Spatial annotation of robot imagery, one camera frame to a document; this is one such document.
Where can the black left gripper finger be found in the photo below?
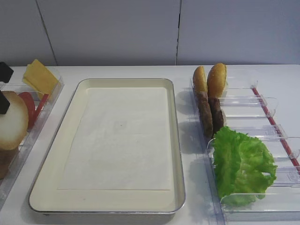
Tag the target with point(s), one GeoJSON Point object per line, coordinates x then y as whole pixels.
{"type": "Point", "coordinates": [4, 102]}
{"type": "Point", "coordinates": [5, 72]}

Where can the cut bun bottom half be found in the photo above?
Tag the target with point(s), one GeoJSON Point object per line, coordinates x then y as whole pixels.
{"type": "Point", "coordinates": [13, 124]}

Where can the yellow cheese slices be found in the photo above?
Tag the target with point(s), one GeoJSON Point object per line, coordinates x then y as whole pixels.
{"type": "Point", "coordinates": [40, 78]}

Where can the red tomato slice thin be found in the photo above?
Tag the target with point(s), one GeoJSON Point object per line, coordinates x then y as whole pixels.
{"type": "Point", "coordinates": [40, 107]}

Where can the brown meat patty front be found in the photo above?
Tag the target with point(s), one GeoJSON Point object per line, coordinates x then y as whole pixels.
{"type": "Point", "coordinates": [205, 114]}

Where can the brown meat patty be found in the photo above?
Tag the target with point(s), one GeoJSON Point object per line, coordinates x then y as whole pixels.
{"type": "Point", "coordinates": [217, 114]}
{"type": "Point", "coordinates": [205, 114]}

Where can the brown meat patty rear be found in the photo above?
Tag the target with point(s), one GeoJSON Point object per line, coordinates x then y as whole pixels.
{"type": "Point", "coordinates": [217, 114]}

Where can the green lettuce leaf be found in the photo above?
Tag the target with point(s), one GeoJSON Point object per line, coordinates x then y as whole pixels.
{"type": "Point", "coordinates": [243, 166]}

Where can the clear acrylic rack left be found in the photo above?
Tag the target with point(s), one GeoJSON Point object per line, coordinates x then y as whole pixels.
{"type": "Point", "coordinates": [11, 162]}

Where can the clear acrylic rack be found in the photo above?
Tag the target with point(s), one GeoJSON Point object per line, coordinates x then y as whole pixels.
{"type": "Point", "coordinates": [11, 162]}
{"type": "Point", "coordinates": [246, 110]}

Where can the brown bun in left rack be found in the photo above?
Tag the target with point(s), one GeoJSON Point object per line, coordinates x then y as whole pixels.
{"type": "Point", "coordinates": [6, 157]}

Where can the white paper sheet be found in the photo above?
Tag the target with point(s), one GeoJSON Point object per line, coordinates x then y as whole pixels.
{"type": "Point", "coordinates": [122, 142]}

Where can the cream metal tray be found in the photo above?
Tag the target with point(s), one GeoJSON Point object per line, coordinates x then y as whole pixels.
{"type": "Point", "coordinates": [47, 197]}

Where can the sesame bun half left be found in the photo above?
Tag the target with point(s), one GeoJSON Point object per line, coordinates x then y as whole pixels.
{"type": "Point", "coordinates": [199, 80]}

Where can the sesame bun half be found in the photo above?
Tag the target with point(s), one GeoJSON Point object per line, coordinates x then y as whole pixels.
{"type": "Point", "coordinates": [199, 80]}
{"type": "Point", "coordinates": [216, 80]}

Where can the sesame bun half right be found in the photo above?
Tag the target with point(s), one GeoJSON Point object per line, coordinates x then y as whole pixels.
{"type": "Point", "coordinates": [216, 80]}

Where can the clear acrylic rack right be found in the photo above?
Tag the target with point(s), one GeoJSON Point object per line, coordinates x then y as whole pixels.
{"type": "Point", "coordinates": [246, 110]}

